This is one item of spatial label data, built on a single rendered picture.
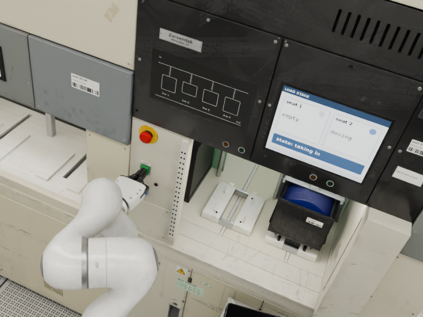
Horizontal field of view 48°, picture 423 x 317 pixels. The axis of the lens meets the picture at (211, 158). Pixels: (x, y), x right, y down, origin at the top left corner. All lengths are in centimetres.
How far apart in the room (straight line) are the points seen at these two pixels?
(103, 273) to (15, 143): 138
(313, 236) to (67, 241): 107
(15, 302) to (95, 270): 181
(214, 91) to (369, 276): 72
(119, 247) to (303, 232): 99
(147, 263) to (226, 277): 88
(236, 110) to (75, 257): 62
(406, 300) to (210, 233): 74
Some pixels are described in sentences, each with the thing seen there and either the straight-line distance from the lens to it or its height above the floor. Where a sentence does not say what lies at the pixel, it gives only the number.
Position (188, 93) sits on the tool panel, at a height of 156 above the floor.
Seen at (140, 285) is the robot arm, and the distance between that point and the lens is 98.
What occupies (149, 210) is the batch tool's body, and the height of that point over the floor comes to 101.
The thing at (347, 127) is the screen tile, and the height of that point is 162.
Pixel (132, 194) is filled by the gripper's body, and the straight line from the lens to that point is 150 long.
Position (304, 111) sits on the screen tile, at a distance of 127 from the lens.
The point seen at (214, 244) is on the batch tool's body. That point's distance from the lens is 186.
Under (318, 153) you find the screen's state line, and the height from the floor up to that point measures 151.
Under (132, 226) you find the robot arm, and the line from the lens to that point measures 134.
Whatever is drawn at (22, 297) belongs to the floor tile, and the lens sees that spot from 276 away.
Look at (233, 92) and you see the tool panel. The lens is 130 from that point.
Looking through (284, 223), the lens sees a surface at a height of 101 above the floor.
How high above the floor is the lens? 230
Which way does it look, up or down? 40 degrees down
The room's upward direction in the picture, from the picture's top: 12 degrees clockwise
